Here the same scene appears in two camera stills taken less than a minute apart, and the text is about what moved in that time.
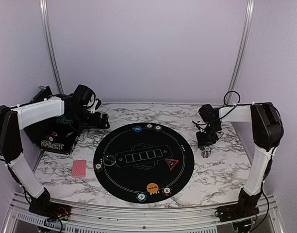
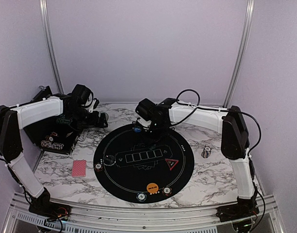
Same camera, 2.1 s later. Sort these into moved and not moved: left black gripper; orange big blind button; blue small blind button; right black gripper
Moved: right black gripper
Not moved: orange big blind button; blue small blind button; left black gripper
